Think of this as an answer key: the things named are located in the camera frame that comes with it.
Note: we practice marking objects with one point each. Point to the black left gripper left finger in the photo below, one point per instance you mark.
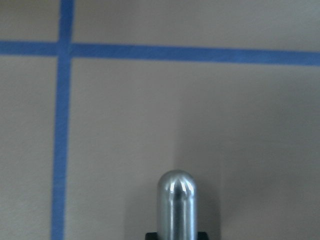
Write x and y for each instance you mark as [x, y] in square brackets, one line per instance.
[151, 236]

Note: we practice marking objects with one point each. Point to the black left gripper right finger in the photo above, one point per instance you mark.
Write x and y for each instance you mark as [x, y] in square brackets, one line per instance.
[202, 235]

